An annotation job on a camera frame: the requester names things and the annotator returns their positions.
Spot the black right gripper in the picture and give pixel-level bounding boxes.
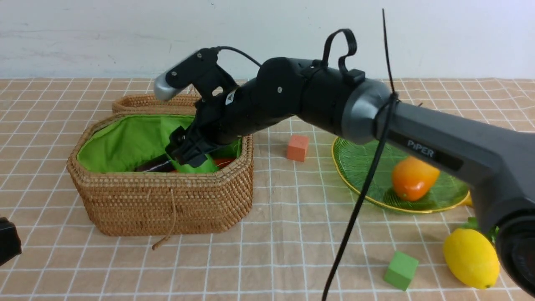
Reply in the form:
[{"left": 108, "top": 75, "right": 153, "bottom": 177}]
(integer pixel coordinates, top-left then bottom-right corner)
[{"left": 166, "top": 79, "right": 293, "bottom": 167}]

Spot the purple eggplant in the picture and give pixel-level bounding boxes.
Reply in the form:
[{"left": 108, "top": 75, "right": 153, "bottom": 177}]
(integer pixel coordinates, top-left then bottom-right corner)
[{"left": 133, "top": 154, "right": 176, "bottom": 173}]

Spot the orange carrot with leaves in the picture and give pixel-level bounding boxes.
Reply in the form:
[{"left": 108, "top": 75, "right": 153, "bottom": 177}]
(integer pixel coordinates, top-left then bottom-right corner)
[{"left": 169, "top": 157, "right": 236, "bottom": 173}]

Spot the orange mango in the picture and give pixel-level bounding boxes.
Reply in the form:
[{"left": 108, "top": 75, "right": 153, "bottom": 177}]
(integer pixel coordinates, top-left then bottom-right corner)
[{"left": 391, "top": 157, "right": 440, "bottom": 202}]

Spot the yellow lemon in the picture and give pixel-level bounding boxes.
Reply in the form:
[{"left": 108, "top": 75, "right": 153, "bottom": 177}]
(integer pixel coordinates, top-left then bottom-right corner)
[{"left": 443, "top": 228, "right": 500, "bottom": 290}]

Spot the green chayote gourd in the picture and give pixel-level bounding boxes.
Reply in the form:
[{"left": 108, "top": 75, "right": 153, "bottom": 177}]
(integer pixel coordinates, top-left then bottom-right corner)
[{"left": 160, "top": 115, "right": 219, "bottom": 173}]

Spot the yellow banana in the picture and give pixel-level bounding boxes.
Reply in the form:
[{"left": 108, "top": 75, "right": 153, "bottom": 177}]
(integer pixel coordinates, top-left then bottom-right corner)
[{"left": 461, "top": 191, "right": 473, "bottom": 207}]

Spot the white radish with leaves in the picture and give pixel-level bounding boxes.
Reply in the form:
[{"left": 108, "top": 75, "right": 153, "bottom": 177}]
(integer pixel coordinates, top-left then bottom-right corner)
[{"left": 459, "top": 217, "right": 499, "bottom": 245}]

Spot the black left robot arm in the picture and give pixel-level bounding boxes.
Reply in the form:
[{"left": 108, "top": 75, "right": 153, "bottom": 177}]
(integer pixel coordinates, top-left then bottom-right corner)
[{"left": 0, "top": 217, "right": 22, "bottom": 265}]

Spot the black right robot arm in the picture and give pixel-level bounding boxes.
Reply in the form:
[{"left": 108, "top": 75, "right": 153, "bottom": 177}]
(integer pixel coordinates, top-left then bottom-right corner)
[{"left": 154, "top": 53, "right": 534, "bottom": 296}]

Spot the woven wicker basket lid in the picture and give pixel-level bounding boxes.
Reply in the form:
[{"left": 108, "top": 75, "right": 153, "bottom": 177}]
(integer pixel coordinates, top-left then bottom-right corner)
[{"left": 112, "top": 94, "right": 199, "bottom": 115}]

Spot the woven wicker basket green lining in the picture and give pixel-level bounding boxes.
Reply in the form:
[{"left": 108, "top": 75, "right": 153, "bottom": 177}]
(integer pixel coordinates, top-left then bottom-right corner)
[{"left": 66, "top": 112, "right": 254, "bottom": 237}]

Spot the orange foam cube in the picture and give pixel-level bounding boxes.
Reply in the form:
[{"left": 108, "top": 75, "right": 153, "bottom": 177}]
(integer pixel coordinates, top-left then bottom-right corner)
[{"left": 286, "top": 135, "right": 310, "bottom": 162}]

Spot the beige checkered tablecloth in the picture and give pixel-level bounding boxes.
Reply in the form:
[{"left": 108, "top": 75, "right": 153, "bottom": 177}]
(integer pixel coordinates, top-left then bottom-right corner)
[{"left": 0, "top": 78, "right": 534, "bottom": 301}]

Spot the green glass leaf plate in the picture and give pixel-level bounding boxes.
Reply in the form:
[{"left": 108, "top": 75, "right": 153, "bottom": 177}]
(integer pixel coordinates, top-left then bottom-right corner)
[{"left": 331, "top": 138, "right": 469, "bottom": 214}]

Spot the green foam cube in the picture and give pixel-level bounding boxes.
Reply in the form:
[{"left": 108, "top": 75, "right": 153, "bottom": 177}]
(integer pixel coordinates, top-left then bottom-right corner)
[{"left": 383, "top": 251, "right": 420, "bottom": 291}]

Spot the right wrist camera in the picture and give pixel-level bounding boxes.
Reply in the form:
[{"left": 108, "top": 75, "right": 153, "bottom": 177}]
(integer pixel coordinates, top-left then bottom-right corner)
[{"left": 153, "top": 47, "right": 238, "bottom": 102}]

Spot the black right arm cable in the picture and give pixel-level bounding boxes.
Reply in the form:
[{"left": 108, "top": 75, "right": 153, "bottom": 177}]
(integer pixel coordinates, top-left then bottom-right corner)
[{"left": 321, "top": 8, "right": 400, "bottom": 301}]

